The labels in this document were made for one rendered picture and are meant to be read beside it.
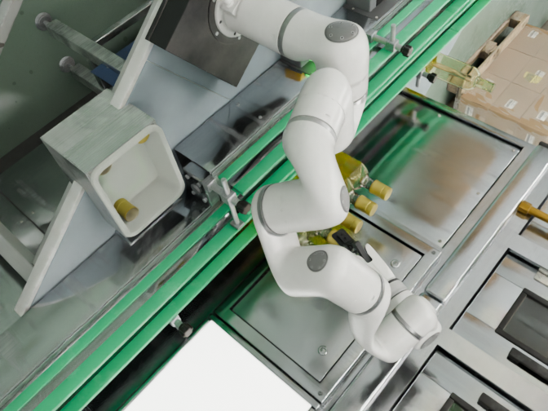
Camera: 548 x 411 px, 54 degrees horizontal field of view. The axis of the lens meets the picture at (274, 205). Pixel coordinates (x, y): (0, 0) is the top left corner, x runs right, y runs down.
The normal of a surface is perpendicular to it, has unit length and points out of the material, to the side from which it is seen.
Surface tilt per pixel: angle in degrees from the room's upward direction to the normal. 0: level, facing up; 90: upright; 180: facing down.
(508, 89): 98
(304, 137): 93
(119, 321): 90
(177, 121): 0
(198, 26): 1
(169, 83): 0
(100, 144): 90
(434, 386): 90
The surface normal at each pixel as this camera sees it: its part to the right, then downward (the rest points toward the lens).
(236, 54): 0.74, 0.50
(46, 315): -0.12, -0.58
